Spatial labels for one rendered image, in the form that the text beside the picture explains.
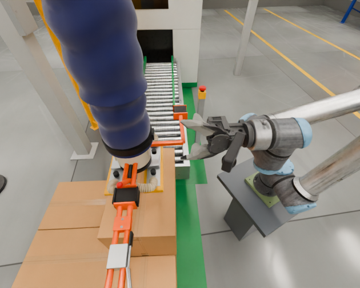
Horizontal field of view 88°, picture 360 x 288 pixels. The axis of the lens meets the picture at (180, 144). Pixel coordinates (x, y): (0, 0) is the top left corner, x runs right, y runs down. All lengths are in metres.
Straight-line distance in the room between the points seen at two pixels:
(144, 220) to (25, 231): 1.67
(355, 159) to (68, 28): 1.12
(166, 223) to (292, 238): 1.52
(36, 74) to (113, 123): 1.56
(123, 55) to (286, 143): 0.51
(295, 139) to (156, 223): 0.78
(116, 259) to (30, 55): 1.79
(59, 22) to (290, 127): 0.63
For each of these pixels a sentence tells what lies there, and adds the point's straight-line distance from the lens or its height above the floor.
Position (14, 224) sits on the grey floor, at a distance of 2.68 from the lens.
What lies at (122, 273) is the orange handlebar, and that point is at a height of 1.25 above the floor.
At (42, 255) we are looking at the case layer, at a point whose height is 0.54.
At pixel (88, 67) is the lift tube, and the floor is 1.72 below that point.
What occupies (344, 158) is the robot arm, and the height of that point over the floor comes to 1.31.
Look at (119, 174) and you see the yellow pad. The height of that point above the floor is 1.14.
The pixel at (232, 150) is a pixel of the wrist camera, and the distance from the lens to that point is 0.48.
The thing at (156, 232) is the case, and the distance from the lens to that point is 1.06.
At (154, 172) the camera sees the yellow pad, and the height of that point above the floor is 1.16.
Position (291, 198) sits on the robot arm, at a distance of 1.22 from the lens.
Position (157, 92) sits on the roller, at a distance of 2.68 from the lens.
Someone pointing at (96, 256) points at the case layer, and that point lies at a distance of 1.54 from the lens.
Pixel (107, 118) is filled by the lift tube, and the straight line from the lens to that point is 0.70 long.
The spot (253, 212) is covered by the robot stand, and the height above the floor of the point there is 0.75.
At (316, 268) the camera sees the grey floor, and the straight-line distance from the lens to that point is 2.31.
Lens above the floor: 1.95
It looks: 47 degrees down
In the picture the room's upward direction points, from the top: straight up
